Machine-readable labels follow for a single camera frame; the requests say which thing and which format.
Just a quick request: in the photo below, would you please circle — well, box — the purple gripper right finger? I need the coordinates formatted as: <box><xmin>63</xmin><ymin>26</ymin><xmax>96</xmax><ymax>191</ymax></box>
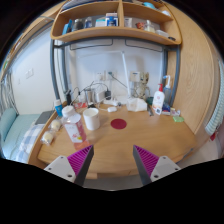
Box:
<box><xmin>133</xmin><ymin>145</ymin><xmax>180</xmax><ymax>185</ymax></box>

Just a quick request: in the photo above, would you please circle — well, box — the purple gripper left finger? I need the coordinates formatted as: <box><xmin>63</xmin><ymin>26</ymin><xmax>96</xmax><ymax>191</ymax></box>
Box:
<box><xmin>45</xmin><ymin>145</ymin><xmax>94</xmax><ymax>186</ymax></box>

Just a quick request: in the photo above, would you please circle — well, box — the clear plastic water bottle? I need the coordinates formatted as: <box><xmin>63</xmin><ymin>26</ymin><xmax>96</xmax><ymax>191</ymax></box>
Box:
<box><xmin>62</xmin><ymin>105</ymin><xmax>89</xmax><ymax>150</ymax></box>

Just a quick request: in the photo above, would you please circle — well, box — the wrapped bun near edge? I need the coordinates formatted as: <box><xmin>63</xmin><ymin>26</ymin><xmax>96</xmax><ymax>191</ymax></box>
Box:
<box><xmin>41</xmin><ymin>131</ymin><xmax>54</xmax><ymax>145</ymax></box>

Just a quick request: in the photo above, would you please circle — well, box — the wrapped bun behind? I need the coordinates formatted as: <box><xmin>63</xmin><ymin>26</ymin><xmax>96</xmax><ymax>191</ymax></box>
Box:
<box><xmin>49</xmin><ymin>119</ymin><xmax>62</xmax><ymax>131</ymax></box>

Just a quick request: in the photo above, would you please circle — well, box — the white cup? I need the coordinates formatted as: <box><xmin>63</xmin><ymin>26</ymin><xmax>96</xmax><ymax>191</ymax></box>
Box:
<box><xmin>83</xmin><ymin>108</ymin><xmax>100</xmax><ymax>131</ymax></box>

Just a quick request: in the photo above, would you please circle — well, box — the green sponge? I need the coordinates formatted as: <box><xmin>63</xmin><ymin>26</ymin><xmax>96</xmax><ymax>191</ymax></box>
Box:
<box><xmin>173</xmin><ymin>116</ymin><xmax>184</xmax><ymax>122</ymax></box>

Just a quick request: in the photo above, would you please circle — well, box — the red round coaster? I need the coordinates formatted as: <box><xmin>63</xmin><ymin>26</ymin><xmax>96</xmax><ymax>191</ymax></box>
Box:
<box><xmin>111</xmin><ymin>119</ymin><xmax>127</xmax><ymax>130</ymax></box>

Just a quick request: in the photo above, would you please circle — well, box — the grey laptop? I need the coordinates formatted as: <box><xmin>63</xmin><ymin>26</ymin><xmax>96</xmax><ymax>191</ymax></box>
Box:
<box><xmin>35</xmin><ymin>111</ymin><xmax>53</xmax><ymax>125</ymax></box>

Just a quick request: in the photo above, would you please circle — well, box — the white pump lotion bottle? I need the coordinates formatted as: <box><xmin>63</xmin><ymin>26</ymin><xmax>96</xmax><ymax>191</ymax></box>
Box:
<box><xmin>152</xmin><ymin>84</ymin><xmax>165</xmax><ymax>115</ymax></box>

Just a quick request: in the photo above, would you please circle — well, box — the bed with blue bedding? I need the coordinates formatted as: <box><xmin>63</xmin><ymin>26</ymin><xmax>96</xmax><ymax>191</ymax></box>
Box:
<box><xmin>0</xmin><ymin>108</ymin><xmax>43</xmax><ymax>163</ymax></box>

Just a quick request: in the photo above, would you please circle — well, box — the clear spray bottle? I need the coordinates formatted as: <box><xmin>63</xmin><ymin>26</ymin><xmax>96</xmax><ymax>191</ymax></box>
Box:
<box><xmin>163</xmin><ymin>75</ymin><xmax>171</xmax><ymax>103</ymax></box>

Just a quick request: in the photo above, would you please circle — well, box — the groot figurine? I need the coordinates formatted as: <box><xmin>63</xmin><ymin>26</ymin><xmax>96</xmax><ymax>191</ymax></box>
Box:
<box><xmin>137</xmin><ymin>72</ymin><xmax>149</xmax><ymax>99</ymax></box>

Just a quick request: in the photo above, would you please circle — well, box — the blue white box on shelf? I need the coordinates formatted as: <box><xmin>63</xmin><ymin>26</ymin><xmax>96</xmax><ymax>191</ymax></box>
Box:
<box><xmin>105</xmin><ymin>13</ymin><xmax>118</xmax><ymax>26</ymax></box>

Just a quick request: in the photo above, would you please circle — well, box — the wooden wall shelf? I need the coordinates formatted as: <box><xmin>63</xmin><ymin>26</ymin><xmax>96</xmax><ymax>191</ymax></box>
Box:
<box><xmin>51</xmin><ymin>0</ymin><xmax>182</xmax><ymax>45</ymax></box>

